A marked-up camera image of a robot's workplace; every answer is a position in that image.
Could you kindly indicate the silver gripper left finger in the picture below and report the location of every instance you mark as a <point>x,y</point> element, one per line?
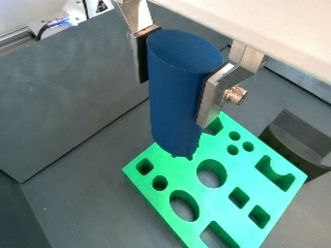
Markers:
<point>137,18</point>

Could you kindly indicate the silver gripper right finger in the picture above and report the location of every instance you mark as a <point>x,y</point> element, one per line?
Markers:
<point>220,88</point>

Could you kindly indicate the dark blue oval peg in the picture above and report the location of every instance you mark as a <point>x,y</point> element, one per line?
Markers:
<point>180,60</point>

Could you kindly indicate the white robot base equipment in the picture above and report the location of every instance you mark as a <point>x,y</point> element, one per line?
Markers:
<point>28,20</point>

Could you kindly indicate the black curved block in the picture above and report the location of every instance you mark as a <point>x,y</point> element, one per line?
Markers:
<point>303,145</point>

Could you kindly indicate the grey flat panel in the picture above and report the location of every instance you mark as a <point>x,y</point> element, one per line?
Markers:
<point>64,87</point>

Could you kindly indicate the green shape sorter board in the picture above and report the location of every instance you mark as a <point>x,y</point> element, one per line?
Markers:
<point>223,197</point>

